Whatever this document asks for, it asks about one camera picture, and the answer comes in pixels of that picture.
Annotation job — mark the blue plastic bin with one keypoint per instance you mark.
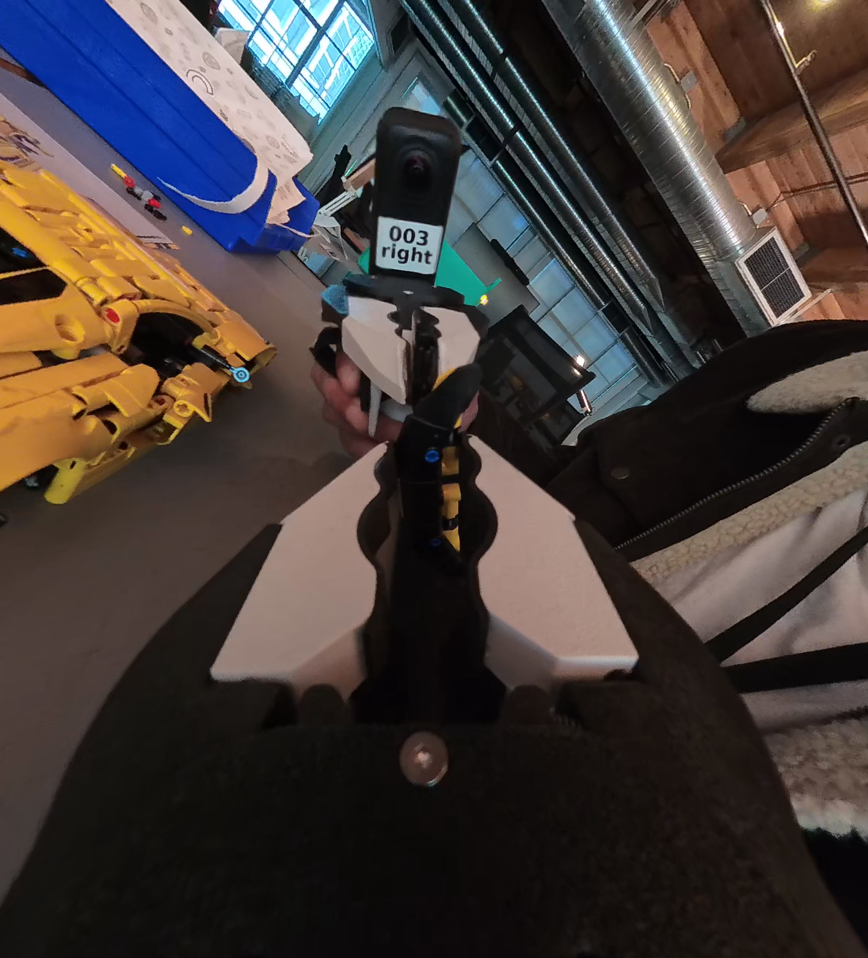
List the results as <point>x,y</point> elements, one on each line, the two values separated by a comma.
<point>142,112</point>

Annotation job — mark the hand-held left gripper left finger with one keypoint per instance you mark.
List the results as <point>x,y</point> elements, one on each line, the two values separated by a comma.
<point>306,599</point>

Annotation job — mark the wooden document stand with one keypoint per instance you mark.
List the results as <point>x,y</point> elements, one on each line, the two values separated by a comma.
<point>355,179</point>

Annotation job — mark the silver ventilation duct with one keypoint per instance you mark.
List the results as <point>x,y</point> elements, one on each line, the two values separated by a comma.
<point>643,150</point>

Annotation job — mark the yellow black brick side assembly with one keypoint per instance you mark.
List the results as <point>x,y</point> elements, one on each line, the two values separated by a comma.
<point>419,509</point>

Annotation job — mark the scattered small brick pieces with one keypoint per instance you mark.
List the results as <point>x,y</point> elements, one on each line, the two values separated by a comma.
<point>142,194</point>

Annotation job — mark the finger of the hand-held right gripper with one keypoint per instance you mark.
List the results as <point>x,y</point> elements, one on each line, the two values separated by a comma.
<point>374,344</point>
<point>458,337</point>

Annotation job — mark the black mesh office chair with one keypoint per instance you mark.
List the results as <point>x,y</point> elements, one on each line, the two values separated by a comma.
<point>531,367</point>

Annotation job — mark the grey desk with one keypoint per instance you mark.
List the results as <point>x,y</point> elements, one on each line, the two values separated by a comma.
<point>104,599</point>

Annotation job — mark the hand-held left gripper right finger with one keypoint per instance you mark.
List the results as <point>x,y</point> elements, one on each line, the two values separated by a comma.
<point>553,599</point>

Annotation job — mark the person's right hand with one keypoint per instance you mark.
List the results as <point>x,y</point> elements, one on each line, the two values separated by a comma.
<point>344,419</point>

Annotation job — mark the white printed paper bag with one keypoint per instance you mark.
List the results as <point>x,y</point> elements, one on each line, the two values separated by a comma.
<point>216,82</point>

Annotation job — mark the white air vent grille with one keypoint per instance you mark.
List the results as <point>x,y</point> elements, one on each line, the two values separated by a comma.
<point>774,277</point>

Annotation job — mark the yellow toy brick car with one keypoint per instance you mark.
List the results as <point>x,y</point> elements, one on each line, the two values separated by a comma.
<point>67,337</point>

